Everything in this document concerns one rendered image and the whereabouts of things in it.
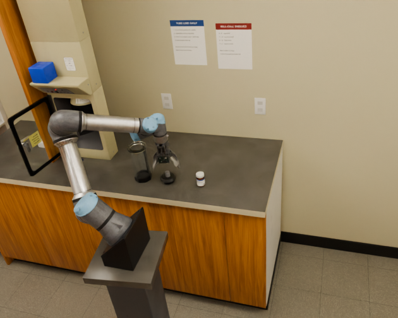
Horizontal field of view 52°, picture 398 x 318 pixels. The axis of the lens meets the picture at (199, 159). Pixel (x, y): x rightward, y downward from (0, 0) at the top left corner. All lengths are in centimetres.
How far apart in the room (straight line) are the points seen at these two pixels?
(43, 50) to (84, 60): 25
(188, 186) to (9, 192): 124
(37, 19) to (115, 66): 63
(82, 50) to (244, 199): 119
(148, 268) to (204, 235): 57
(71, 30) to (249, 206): 132
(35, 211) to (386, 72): 231
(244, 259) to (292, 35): 129
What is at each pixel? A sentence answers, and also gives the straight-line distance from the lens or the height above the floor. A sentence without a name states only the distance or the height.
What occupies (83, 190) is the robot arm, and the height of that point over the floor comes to 122.
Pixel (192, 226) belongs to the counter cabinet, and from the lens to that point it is 236.
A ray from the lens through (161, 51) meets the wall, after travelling 264.
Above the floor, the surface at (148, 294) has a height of 76.
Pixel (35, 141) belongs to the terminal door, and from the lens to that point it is 260.
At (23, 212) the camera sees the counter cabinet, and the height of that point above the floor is 63.
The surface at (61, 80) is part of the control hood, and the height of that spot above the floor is 151.
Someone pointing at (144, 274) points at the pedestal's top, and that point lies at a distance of 190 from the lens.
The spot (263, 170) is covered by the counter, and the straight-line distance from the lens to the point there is 239.
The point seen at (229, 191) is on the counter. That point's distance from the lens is 225.
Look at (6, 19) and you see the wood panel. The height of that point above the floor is 185.
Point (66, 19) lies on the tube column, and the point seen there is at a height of 183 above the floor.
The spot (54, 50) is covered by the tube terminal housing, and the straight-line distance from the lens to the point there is 246.
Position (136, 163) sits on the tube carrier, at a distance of 232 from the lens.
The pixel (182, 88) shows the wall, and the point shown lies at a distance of 269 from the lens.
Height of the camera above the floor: 236
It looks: 34 degrees down
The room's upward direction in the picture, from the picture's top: 6 degrees counter-clockwise
